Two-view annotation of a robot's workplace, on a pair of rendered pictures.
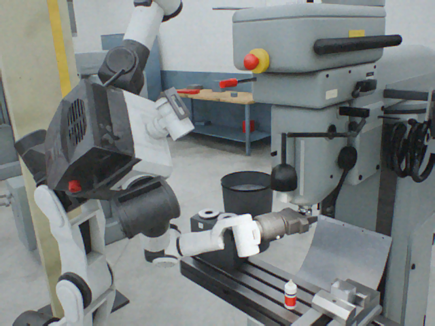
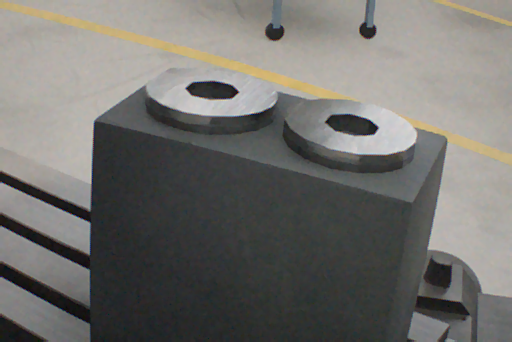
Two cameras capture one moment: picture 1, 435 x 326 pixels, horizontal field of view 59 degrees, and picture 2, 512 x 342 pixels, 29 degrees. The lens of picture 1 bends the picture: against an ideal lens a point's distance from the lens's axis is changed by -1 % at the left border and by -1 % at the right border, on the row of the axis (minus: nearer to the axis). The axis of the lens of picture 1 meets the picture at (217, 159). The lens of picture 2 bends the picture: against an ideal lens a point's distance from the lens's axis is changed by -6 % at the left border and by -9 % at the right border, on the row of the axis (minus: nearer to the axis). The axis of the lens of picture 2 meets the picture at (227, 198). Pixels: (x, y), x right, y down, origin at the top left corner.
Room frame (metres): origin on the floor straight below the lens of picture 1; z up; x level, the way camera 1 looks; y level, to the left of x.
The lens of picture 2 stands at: (2.08, -0.19, 1.36)
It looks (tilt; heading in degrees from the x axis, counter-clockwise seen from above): 28 degrees down; 164
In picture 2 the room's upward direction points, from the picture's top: 5 degrees clockwise
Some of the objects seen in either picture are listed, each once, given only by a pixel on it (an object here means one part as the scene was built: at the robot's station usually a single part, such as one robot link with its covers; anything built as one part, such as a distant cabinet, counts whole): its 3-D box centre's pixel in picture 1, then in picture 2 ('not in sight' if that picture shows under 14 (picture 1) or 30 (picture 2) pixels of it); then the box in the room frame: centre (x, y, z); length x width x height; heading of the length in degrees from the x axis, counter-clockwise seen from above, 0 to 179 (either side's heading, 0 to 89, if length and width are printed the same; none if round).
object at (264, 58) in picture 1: (257, 60); not in sight; (1.00, -0.11, 1.76); 0.06 x 0.02 x 0.06; 44
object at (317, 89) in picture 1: (315, 81); not in sight; (1.18, -0.31, 1.68); 0.34 x 0.24 x 0.10; 134
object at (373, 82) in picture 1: (361, 88); not in sight; (1.10, -0.42, 1.66); 0.12 x 0.04 x 0.04; 134
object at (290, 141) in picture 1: (285, 167); not in sight; (1.08, -0.20, 1.45); 0.04 x 0.04 x 0.21; 44
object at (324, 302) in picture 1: (333, 306); not in sight; (1.01, -0.34, 0.99); 0.12 x 0.06 x 0.04; 42
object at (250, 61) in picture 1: (251, 61); not in sight; (0.98, -0.10, 1.76); 0.04 x 0.03 x 0.04; 44
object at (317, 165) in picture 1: (307, 150); not in sight; (1.16, -0.28, 1.47); 0.21 x 0.19 x 0.32; 44
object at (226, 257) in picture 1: (219, 236); (266, 237); (1.48, 0.01, 1.00); 0.22 x 0.12 x 0.20; 54
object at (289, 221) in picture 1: (281, 224); not in sight; (1.12, -0.20, 1.24); 0.13 x 0.12 x 0.10; 25
